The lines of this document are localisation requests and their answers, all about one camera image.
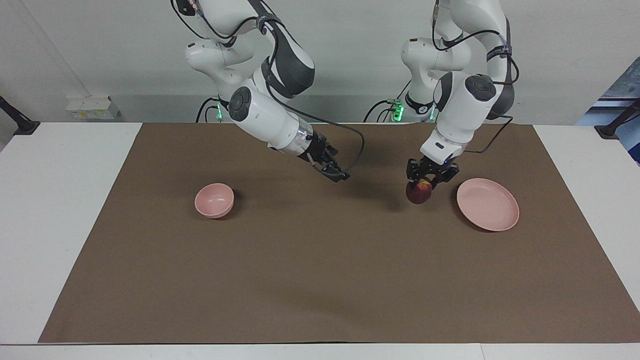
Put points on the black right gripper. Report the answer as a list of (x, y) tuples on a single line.
[(320, 150)]

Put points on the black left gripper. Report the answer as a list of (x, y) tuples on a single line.
[(435, 170)]

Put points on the dark red apple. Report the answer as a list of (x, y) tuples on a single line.
[(419, 194)]

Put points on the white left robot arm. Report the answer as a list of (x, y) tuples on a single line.
[(465, 105)]

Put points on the pink plate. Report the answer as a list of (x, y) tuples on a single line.
[(487, 205)]

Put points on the pink bowl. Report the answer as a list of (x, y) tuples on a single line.
[(214, 200)]

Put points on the brown table mat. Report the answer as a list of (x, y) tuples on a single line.
[(320, 260)]

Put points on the black table clamp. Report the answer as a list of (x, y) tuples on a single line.
[(22, 125), (612, 127)]

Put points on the blue panel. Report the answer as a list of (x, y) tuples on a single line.
[(625, 85)]

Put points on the white wall socket box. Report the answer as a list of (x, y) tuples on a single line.
[(92, 107)]

